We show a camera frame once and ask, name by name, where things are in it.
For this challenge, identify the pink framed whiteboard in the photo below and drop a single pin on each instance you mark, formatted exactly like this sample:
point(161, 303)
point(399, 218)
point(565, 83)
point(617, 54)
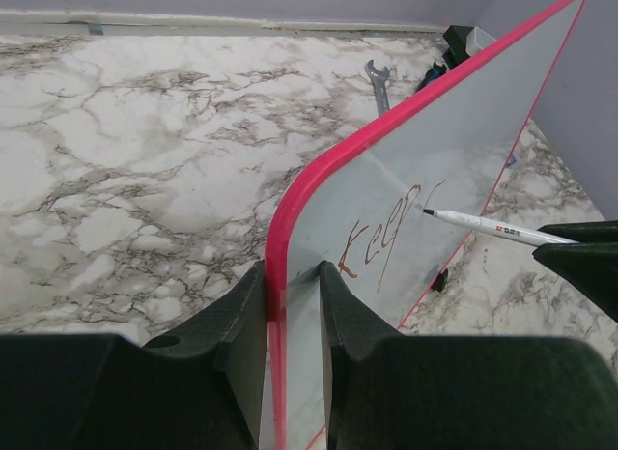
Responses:
point(361, 204)

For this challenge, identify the blue handled pliers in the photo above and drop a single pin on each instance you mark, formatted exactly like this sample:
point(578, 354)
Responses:
point(433, 73)

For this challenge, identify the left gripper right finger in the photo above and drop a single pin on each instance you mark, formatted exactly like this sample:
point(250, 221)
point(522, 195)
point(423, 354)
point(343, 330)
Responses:
point(386, 390)

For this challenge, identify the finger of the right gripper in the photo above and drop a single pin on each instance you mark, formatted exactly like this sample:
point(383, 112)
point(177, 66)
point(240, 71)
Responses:
point(585, 232)
point(589, 267)

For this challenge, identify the silver open-end wrench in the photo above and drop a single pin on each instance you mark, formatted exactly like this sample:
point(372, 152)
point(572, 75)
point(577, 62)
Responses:
point(378, 79)

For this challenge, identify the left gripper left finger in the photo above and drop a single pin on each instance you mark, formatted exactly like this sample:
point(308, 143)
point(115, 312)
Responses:
point(197, 386)

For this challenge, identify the white marker pen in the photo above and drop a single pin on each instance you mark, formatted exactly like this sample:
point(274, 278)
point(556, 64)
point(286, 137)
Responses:
point(497, 228)

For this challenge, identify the black whiteboard stand foot left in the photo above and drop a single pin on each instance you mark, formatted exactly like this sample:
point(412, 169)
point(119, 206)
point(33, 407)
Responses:
point(440, 281)

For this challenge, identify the black rectangular box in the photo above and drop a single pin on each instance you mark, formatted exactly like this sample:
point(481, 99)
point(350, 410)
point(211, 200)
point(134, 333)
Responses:
point(456, 39)

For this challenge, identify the white rectangular box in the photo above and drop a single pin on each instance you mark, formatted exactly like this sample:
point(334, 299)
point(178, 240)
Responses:
point(477, 40)

